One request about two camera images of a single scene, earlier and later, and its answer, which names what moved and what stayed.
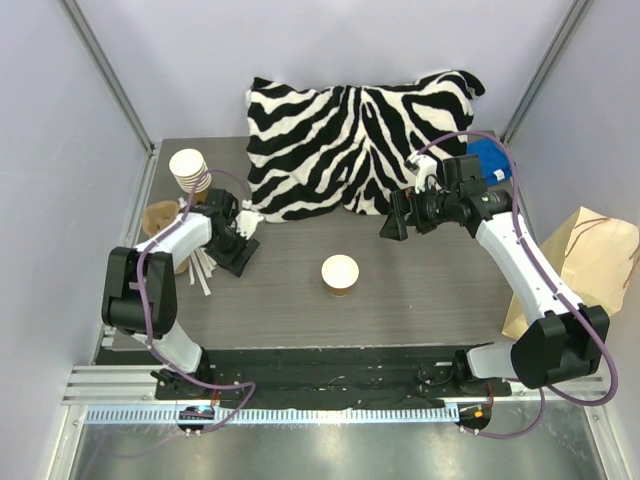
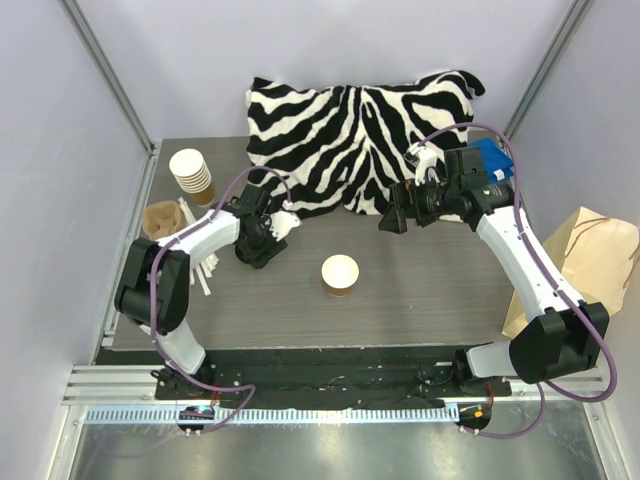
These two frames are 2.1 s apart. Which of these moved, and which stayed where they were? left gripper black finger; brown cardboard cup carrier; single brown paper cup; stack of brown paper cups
Moved: left gripper black finger
Stayed: brown cardboard cup carrier; single brown paper cup; stack of brown paper cups
